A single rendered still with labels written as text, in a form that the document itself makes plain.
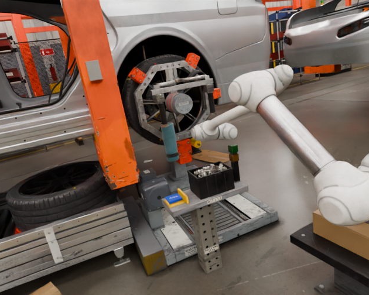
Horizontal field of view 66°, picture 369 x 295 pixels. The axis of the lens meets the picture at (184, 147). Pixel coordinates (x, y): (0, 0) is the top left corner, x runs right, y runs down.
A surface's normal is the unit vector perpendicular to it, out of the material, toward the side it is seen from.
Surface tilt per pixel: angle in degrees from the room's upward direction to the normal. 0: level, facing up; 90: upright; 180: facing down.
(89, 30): 90
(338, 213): 94
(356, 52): 108
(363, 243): 90
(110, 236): 90
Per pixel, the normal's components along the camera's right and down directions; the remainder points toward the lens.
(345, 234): -0.86, 0.27
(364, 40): -0.61, 0.33
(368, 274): -0.16, -0.94
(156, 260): 0.38, 0.22
